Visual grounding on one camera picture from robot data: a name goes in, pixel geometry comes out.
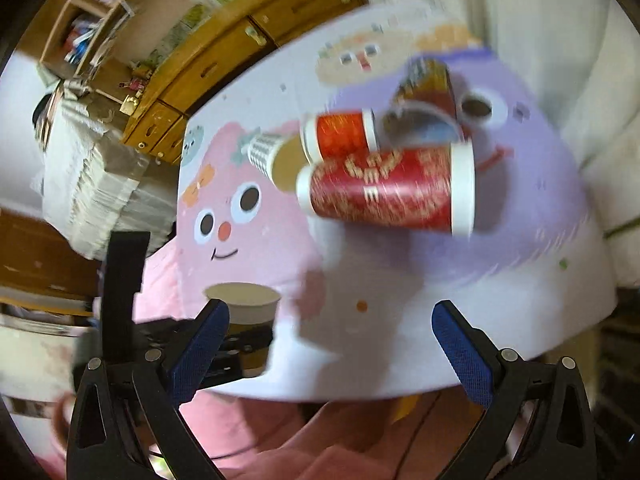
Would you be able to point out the dark patterned paper cup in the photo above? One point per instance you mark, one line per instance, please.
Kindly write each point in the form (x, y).
(423, 110)

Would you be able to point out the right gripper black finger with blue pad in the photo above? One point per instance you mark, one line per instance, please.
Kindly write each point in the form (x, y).
(161, 388)
(488, 380)

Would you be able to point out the small brown paper cup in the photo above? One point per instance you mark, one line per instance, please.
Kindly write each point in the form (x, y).
(249, 304)

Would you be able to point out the white lace cover cloth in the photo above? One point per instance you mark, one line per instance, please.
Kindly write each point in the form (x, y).
(93, 185)

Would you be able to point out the pink quilted blanket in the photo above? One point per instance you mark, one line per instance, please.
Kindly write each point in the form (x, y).
(254, 439)

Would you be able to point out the small red paper cup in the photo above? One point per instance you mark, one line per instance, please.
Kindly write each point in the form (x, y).
(337, 134)

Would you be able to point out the checkered brown paper cup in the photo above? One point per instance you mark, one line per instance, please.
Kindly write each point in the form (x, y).
(280, 158)

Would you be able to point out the wooden bookshelf hutch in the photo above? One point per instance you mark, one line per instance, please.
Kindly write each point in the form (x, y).
(82, 40)

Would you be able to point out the cartoon printed tablecloth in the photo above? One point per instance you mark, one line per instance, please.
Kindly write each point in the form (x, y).
(354, 319)

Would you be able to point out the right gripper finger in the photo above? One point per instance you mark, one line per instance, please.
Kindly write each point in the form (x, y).
(242, 355)

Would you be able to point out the wooden desk with drawers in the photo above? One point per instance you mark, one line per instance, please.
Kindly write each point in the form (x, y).
(235, 37)

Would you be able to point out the large red patterned paper cup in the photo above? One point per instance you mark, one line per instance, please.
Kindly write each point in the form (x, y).
(428, 188)

